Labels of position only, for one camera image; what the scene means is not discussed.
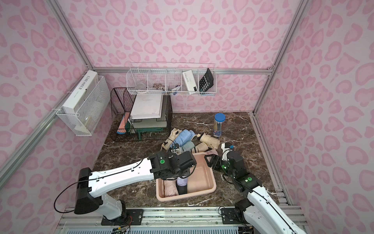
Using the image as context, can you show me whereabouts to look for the white wire side basket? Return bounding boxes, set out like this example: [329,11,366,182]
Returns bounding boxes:
[56,76,110,137]

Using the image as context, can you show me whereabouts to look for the black umbrella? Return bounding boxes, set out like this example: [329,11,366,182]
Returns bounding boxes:
[176,185,188,195]

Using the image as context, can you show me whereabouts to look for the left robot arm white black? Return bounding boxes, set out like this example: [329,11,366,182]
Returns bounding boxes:
[73,151,197,223]

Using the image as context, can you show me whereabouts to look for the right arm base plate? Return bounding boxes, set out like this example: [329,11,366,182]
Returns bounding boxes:
[218,206,263,225]

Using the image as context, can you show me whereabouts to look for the blue lid pencil jar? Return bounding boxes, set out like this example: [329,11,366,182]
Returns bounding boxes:
[213,113,226,137]

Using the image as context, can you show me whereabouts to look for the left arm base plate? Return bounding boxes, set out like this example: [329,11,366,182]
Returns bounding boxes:
[101,209,144,226]

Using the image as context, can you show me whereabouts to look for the long white box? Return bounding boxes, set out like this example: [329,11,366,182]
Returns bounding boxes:
[62,70,99,115]

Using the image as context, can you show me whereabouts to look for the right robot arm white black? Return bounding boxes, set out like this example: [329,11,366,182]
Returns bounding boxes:
[205,149,305,234]

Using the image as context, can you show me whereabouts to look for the mint green folded umbrella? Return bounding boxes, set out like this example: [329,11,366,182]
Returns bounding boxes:
[176,141,195,155]

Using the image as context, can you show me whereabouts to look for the black wire file rack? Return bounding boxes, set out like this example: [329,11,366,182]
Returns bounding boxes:
[110,87,172,141]

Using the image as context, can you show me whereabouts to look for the white paper stack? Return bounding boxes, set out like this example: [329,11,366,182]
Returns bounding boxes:
[131,94,163,120]

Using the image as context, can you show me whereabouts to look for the small white box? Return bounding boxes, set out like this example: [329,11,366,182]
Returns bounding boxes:
[182,70,198,93]

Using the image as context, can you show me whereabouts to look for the aluminium front rail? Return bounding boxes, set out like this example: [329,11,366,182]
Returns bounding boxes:
[55,206,261,234]

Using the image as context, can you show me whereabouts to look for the pink umbrella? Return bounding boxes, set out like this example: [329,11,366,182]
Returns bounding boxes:
[163,180,179,198]

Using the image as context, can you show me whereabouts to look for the blue folded umbrella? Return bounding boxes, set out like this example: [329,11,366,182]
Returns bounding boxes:
[173,129,195,146]

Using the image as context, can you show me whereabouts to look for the purple umbrella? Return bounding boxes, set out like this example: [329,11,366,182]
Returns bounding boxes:
[176,177,188,187]

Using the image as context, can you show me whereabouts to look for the beige striped umbrella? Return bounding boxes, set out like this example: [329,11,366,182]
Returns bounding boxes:
[191,142,209,154]

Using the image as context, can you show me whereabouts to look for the white wire wall basket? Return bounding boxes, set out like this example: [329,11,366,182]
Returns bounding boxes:
[126,62,218,96]

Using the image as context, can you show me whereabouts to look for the pink plastic storage box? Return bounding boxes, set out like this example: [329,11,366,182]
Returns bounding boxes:
[156,150,218,202]

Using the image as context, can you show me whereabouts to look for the cream umbrella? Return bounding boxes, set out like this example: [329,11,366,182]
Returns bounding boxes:
[197,133,221,150]
[161,128,182,150]

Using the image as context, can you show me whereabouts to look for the green document tray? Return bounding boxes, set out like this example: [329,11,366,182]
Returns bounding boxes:
[129,119,168,140]

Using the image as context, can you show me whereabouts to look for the black calculator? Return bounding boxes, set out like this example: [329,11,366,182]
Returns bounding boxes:
[199,68,214,92]

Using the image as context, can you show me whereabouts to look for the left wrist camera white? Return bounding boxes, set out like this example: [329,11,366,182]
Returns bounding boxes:
[169,143,181,155]

